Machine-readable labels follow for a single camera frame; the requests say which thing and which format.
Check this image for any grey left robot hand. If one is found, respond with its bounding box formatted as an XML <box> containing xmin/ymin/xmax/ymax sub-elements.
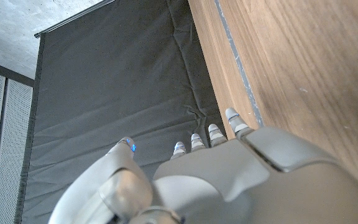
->
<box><xmin>47</xmin><ymin>107</ymin><xmax>358</xmax><ymax>224</ymax></box>

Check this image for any black backdrop curtain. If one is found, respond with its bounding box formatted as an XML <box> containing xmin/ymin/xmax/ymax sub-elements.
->
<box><xmin>13</xmin><ymin>0</ymin><xmax>228</xmax><ymax>224</ymax></box>

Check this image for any grey tape outline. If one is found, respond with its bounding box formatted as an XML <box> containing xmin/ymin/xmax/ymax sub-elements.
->
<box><xmin>213</xmin><ymin>0</ymin><xmax>265</xmax><ymax>128</ymax></box>

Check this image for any black backdrop crossbar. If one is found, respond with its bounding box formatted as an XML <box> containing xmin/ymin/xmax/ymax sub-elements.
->
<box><xmin>34</xmin><ymin>0</ymin><xmax>117</xmax><ymax>39</ymax></box>

